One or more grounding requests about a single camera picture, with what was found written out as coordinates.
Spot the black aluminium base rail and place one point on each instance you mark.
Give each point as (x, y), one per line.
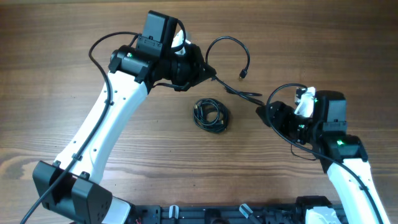
(243, 214)

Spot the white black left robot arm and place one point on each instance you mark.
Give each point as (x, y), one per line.
(159, 56)

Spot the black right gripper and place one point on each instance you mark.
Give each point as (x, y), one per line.
(281, 122)

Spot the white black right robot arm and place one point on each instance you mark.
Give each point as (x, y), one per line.
(319, 119)

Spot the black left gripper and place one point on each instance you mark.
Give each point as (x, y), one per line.
(198, 72)

